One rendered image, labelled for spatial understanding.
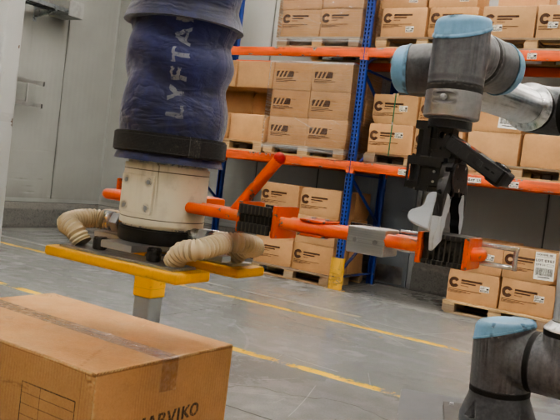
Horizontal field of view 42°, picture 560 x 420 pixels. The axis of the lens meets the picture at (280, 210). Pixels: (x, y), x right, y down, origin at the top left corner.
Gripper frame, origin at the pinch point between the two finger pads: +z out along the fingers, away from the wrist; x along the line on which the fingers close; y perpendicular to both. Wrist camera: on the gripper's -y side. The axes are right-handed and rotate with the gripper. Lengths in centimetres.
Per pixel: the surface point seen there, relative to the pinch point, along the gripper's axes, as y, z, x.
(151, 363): 51, 31, 9
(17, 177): 925, 47, -654
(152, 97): 56, -20, 11
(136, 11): 61, -35, 13
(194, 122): 50, -16, 6
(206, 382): 50, 37, -9
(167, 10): 54, -36, 12
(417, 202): 323, 5, -829
